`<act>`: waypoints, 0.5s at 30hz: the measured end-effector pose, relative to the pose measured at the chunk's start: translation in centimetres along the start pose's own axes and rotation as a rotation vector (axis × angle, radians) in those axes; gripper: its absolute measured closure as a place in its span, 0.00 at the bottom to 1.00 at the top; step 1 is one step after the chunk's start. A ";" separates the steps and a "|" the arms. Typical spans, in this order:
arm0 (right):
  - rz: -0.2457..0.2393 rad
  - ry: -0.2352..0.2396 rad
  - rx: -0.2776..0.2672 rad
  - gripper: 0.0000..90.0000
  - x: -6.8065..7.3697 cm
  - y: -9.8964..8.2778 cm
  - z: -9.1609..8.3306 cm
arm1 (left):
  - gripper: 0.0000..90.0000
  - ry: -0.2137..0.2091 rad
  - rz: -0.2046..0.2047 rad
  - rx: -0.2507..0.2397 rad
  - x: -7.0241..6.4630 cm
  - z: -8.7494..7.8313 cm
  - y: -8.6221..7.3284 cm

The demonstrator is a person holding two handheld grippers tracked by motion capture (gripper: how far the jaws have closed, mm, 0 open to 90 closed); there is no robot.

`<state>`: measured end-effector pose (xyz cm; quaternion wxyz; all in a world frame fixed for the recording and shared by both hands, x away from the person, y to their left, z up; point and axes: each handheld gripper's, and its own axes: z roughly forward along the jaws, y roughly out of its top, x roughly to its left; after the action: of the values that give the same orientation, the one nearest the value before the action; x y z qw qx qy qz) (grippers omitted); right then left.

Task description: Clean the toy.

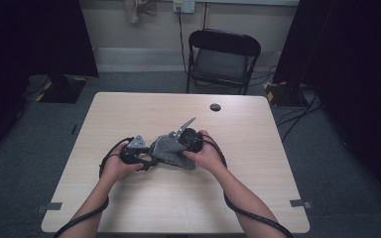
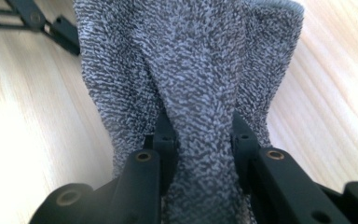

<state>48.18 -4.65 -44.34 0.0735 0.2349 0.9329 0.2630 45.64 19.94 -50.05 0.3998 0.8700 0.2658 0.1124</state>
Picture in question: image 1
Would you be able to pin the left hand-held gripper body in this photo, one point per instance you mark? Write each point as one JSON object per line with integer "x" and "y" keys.
{"x": 135, "y": 153}

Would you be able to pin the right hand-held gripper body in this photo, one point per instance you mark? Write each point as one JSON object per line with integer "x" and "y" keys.
{"x": 190, "y": 140}

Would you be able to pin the grey fluffy cloth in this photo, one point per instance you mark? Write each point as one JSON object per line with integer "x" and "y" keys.
{"x": 170, "y": 150}

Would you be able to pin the person's left hand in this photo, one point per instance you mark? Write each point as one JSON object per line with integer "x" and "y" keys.
{"x": 115, "y": 170}

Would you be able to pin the person's right hand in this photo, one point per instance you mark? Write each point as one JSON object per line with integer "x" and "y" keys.
{"x": 210, "y": 157}

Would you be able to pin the black table grommet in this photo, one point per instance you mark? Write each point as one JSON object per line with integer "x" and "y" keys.
{"x": 215, "y": 107}

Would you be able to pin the small black floor object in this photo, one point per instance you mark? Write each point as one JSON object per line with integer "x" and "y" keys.
{"x": 74, "y": 129}

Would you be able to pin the grey tape strip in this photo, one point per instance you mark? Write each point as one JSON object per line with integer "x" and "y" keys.
{"x": 299, "y": 203}
{"x": 51, "y": 207}

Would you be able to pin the black folding chair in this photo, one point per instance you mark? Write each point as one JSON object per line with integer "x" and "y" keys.
{"x": 223, "y": 43}

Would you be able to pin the black stand base yellow tape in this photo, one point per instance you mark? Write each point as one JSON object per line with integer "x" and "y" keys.
{"x": 286, "y": 95}

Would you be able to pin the beige hanging cloth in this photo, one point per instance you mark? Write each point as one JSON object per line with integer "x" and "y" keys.
{"x": 135, "y": 10}

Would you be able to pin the black curtain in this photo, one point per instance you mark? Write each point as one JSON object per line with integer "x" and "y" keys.
{"x": 29, "y": 33}
{"x": 360, "y": 66}

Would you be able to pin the white wall socket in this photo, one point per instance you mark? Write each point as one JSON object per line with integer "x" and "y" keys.
{"x": 188, "y": 6}

